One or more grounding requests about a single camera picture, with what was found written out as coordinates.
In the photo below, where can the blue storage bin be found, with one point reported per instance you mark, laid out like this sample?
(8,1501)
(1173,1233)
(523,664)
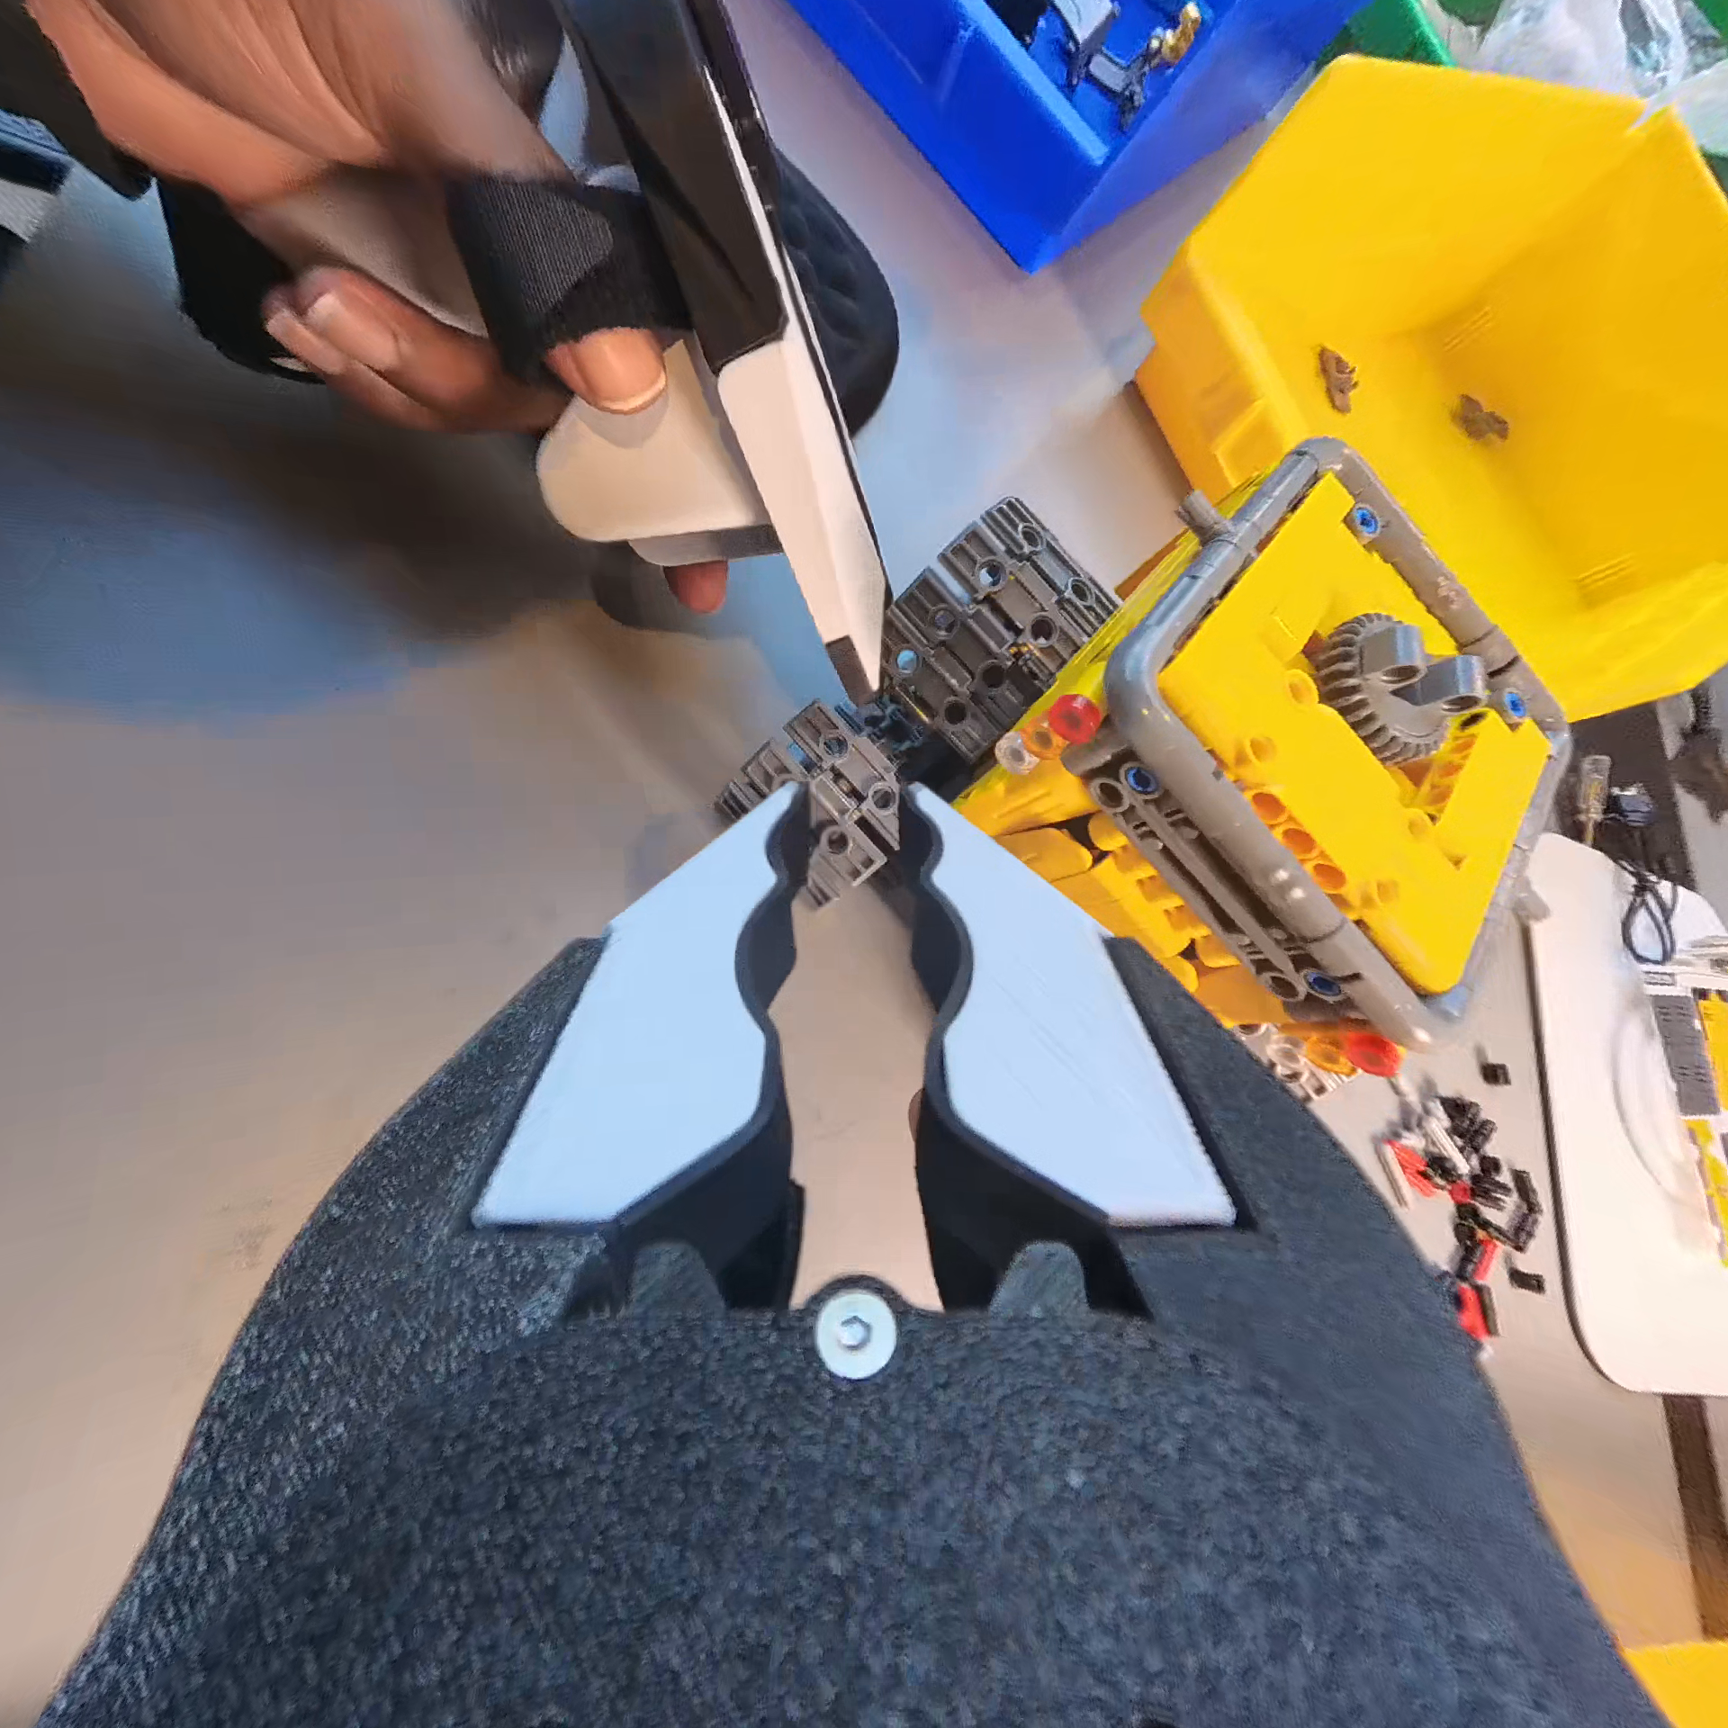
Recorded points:
(1027,110)

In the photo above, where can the person's left hand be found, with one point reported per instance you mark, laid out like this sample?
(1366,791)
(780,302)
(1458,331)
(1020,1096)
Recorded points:
(299,110)

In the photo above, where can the yellow storage bin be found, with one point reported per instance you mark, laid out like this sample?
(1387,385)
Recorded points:
(1512,298)
(1682,1681)

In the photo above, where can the yellow toy brick bulldozer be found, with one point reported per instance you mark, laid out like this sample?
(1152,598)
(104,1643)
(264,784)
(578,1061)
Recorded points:
(1323,730)

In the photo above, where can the clear plastic bag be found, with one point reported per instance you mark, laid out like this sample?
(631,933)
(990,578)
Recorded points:
(1607,41)

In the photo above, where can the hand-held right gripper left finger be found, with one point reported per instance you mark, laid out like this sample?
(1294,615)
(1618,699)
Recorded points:
(648,1068)

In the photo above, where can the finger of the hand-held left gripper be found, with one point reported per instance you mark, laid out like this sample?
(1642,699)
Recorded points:
(648,487)
(823,501)

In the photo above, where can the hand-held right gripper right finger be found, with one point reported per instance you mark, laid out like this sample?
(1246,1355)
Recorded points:
(1069,1068)

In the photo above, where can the pile of small brick pins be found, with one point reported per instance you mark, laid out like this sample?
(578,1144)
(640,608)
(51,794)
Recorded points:
(1460,1189)

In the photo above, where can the black quilted wrist rest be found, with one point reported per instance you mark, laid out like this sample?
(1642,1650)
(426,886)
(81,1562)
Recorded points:
(839,311)

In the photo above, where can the cluster of dark brick parts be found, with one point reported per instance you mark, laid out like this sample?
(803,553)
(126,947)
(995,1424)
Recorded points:
(1123,41)

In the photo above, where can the small dark brick part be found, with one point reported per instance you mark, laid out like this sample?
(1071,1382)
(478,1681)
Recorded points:
(1338,379)
(1481,421)

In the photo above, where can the green storage bin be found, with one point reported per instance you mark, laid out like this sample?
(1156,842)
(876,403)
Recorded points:
(1391,28)

